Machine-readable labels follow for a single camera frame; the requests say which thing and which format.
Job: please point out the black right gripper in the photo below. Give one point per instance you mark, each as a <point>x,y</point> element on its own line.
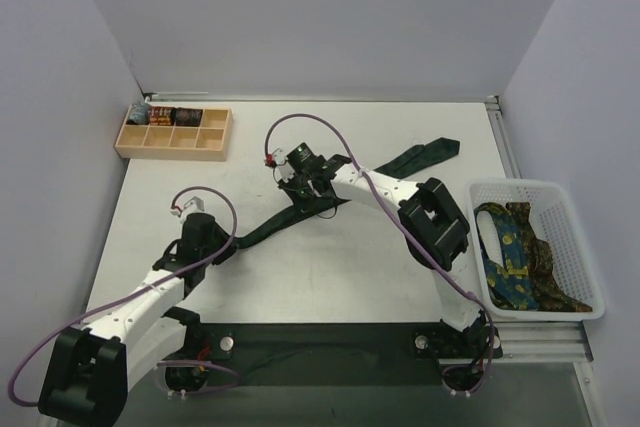
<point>304,189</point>

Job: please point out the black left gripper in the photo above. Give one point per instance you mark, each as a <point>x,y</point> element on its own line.
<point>220,247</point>

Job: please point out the dark green tie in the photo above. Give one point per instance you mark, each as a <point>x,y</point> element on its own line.
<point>412,161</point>

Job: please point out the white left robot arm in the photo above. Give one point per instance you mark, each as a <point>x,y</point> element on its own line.
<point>93,368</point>

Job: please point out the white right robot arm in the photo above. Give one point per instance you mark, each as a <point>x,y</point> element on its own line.
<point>435,229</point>

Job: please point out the wooden compartment organizer box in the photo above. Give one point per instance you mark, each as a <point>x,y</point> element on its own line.
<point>208,142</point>

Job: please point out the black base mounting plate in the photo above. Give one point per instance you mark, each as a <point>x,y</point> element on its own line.
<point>332,355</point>

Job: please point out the dark brown rolled tie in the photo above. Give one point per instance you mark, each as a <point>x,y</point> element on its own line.
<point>188,117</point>

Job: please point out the red patterned rolled tie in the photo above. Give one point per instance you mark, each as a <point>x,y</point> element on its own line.
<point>161,116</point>

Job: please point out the grey rolled tie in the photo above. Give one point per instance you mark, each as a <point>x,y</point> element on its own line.
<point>138,114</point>

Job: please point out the blue yellow patterned tie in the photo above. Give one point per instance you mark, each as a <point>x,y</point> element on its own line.
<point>509,282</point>

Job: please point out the white plastic basket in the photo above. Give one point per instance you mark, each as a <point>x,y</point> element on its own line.
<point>554,220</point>

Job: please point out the brown green patterned tie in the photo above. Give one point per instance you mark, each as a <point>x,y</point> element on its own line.
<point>539,260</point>

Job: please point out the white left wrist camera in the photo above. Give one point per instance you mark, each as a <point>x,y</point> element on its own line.
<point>193,205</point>

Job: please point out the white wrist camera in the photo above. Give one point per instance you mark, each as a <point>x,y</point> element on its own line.
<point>193,205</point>
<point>278,162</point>

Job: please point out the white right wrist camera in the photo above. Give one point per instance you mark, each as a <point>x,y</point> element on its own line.
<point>278,162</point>

